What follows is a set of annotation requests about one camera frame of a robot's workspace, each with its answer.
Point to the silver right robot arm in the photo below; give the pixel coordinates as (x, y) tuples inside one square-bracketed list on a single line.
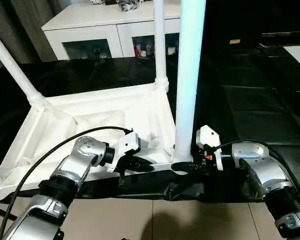
[(265, 170)]

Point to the black folding table frame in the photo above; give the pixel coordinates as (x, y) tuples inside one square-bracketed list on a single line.
[(5, 212)]

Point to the grey curtain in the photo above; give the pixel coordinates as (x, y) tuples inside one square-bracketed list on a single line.
[(15, 25)]

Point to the dark clutter on cabinet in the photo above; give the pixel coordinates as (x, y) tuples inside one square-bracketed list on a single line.
[(127, 5)]

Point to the white sideboard cabinet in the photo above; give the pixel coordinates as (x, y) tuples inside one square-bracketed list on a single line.
[(90, 27)]

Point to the small tan box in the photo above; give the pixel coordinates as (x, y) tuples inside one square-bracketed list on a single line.
[(235, 41)]

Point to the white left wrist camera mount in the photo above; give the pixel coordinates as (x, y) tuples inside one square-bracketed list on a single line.
[(130, 142)]

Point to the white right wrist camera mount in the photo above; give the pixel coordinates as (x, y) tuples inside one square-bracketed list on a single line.
[(208, 135)]

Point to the black work mat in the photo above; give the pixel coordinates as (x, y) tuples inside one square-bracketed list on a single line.
[(240, 100)]

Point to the tall white bottle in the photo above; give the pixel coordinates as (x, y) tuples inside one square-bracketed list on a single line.
[(148, 49)]

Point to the dark long bar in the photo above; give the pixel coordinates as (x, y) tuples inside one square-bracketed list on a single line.
[(285, 35)]

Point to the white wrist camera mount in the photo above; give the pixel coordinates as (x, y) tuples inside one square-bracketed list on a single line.
[(130, 142), (208, 135)]

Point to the white plastic table top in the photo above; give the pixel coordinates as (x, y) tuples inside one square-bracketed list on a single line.
[(77, 112)]

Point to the small white cup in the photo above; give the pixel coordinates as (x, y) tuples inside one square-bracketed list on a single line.
[(172, 50)]

